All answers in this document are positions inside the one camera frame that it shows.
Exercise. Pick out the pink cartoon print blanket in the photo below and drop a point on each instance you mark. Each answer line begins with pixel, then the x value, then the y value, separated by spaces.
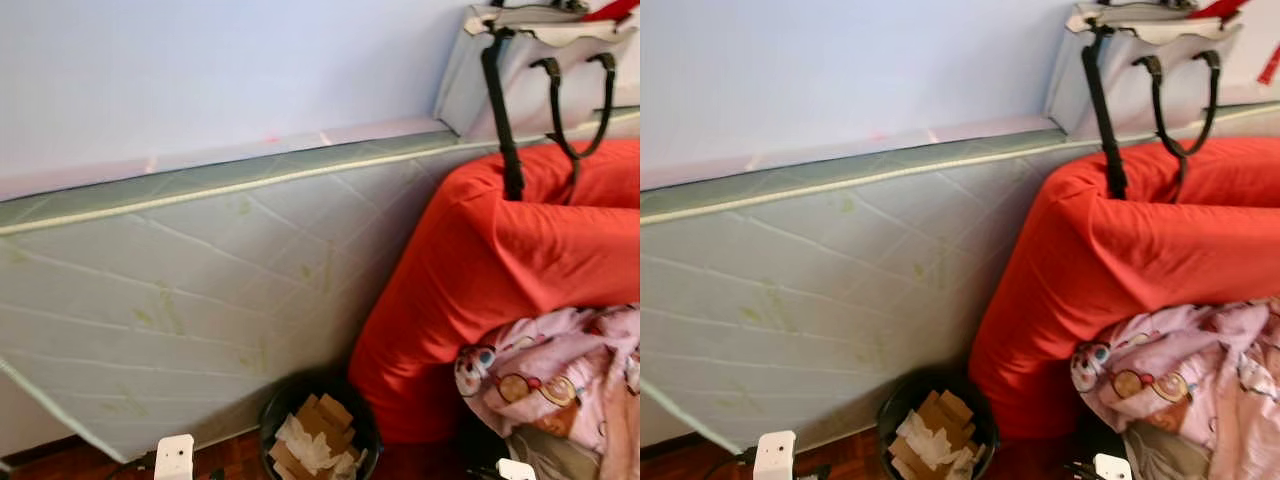
pixel 560 350
pixel 1180 345

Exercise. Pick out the brown cardboard pieces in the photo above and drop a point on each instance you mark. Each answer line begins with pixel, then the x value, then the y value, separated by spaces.
pixel 325 415
pixel 945 408

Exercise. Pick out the white crumpled tissue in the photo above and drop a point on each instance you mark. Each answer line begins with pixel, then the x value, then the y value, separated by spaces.
pixel 305 445
pixel 920 440

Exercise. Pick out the red covered folded mattress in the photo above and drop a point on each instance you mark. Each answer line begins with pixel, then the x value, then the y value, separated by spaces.
pixel 500 260
pixel 1120 250

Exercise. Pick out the red hanging tassel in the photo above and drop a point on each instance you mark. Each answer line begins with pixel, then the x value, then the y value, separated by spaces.
pixel 1270 65

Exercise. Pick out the red ribbon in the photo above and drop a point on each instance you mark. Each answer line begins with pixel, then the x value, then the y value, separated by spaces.
pixel 1225 8
pixel 615 10

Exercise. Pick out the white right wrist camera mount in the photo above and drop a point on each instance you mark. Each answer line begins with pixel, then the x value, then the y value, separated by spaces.
pixel 1113 468
pixel 517 471

